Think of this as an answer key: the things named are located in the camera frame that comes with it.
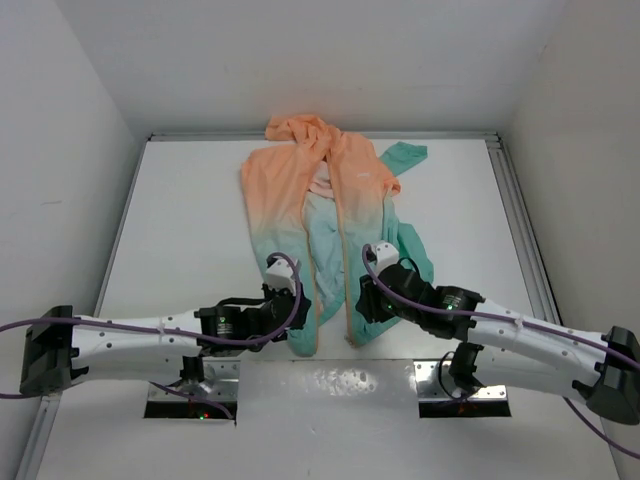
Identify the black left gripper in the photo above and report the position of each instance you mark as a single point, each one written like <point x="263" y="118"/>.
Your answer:
<point x="302" y="307"/>

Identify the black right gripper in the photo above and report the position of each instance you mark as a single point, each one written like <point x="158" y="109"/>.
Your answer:
<point x="367" y="303"/>

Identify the orange and teal jacket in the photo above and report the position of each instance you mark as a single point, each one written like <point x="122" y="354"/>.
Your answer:
<point x="319" y="194"/>

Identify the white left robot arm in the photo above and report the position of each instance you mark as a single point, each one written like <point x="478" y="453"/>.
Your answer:
<point x="62" y="350"/>

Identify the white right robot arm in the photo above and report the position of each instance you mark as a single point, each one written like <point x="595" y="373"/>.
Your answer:
<point x="601" y="370"/>

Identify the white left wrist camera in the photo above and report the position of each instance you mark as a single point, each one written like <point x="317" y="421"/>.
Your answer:
<point x="280" y="273"/>

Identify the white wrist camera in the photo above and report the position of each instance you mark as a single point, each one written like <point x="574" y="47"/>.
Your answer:
<point x="382" y="254"/>
<point x="280" y="273"/>

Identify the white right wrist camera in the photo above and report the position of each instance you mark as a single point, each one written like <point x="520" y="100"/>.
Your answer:
<point x="382" y="254"/>

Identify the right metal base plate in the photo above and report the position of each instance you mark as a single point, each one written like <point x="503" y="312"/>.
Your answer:
<point x="435" y="384"/>

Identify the metal base plate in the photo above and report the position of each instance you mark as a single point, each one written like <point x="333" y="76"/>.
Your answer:
<point x="435" y="384"/>
<point x="220" y="381"/>

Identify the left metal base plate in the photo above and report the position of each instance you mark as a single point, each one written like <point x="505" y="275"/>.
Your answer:
<point x="220" y="381"/>

